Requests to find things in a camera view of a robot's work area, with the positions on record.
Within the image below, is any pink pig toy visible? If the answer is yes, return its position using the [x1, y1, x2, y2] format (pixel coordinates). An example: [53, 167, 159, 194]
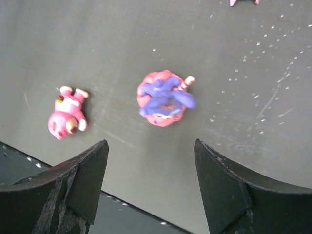
[48, 86, 89, 140]

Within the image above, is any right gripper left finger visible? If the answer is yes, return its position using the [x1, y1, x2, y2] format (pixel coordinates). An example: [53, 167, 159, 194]
[0, 140, 109, 234]

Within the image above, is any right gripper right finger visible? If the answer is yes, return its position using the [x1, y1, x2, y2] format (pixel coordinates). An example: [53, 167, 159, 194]
[194, 139, 312, 234]

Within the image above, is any purple figure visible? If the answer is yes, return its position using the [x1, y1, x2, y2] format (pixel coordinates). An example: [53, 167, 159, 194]
[136, 70, 195, 127]

